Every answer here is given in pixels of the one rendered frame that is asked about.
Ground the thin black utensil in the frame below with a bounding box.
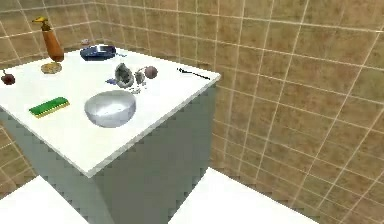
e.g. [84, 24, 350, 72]
[176, 67, 211, 81]

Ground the brown round fruit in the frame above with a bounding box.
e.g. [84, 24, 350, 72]
[144, 65, 159, 80]

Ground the small grey lump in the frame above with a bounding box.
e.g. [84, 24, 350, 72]
[134, 70, 146, 86]

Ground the grey crumpled object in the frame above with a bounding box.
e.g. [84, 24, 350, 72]
[114, 62, 135, 89]

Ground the white glass bowl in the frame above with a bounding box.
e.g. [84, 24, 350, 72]
[83, 89, 137, 129]

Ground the white topped grey counter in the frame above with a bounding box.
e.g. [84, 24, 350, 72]
[0, 47, 222, 224]

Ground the dark blue pan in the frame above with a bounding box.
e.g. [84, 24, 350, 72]
[79, 44, 118, 62]

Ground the green sponge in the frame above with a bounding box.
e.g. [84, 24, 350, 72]
[28, 96, 71, 119]

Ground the tan round disc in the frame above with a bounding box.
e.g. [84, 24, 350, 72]
[40, 62, 63, 75]

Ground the orange spray bottle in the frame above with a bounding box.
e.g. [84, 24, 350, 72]
[31, 16, 65, 63]

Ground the dark red apple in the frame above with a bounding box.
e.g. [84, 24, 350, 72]
[0, 69, 17, 86]

